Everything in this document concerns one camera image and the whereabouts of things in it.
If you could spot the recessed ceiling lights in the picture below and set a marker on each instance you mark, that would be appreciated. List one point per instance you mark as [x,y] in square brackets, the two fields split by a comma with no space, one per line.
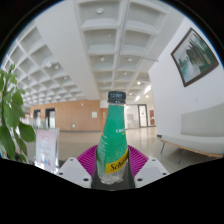
[99,10]

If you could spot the long white cushioned bench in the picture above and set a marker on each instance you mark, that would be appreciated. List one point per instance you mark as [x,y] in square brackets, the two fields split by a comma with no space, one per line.
[200,133]

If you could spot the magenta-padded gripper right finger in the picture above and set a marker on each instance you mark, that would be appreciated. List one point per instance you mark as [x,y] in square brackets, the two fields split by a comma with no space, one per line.
[150,170]

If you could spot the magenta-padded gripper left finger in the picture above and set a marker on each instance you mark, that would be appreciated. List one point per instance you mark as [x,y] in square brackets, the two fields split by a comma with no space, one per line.
[75,171]

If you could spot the clear acrylic sign stand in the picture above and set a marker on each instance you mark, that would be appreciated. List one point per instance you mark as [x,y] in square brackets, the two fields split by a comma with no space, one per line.
[46,148]

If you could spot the green leafy potted plant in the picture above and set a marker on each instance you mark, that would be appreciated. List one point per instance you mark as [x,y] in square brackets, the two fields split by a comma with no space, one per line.
[11,116]

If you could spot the dark-framed landscape painting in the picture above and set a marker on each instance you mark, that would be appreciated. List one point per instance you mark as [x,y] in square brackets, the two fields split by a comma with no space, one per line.
[195,58]

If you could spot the green plastic drink bottle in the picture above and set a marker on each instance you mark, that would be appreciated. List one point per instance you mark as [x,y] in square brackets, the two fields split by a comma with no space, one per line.
[112,140]

